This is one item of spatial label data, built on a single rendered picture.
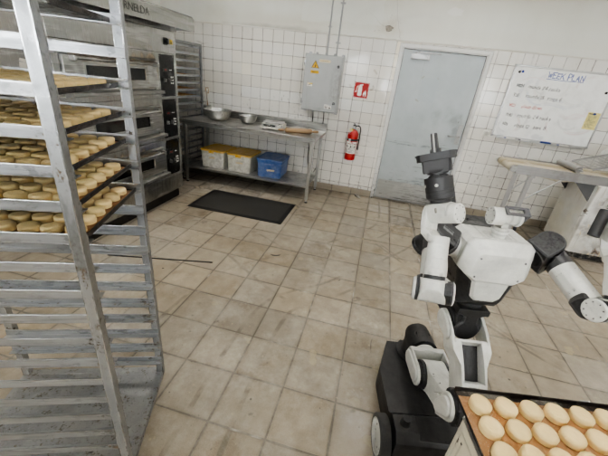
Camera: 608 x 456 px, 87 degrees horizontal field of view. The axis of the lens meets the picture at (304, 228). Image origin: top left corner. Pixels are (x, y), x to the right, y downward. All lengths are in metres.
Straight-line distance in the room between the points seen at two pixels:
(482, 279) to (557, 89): 4.03
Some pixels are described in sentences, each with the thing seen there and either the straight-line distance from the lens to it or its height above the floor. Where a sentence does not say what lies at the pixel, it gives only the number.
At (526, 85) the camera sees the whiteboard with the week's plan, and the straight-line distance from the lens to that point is 5.08.
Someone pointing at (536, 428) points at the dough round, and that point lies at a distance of 1.01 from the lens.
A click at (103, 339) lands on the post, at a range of 1.18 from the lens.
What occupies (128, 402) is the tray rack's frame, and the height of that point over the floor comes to 0.15.
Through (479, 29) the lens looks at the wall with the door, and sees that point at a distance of 4.96.
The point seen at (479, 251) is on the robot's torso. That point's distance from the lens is 1.34.
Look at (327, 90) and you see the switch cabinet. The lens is 4.68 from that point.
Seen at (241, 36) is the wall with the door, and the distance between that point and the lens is 5.27.
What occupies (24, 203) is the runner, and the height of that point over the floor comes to 1.24.
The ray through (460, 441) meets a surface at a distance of 1.07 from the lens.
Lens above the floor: 1.59
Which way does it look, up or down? 25 degrees down
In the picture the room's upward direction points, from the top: 7 degrees clockwise
